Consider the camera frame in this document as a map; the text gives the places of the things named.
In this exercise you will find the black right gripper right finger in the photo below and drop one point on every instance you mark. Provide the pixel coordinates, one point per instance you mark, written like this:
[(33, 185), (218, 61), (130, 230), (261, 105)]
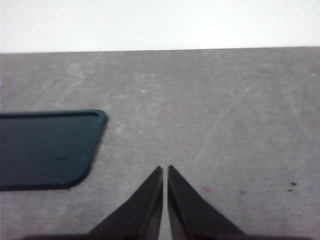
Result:
[(190, 215)]

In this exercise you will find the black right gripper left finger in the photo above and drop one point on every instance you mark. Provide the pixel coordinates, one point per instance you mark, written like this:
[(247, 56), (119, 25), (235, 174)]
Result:
[(140, 212)]

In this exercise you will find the dark rectangular tray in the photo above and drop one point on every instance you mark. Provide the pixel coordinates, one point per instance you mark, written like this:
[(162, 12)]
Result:
[(45, 150)]

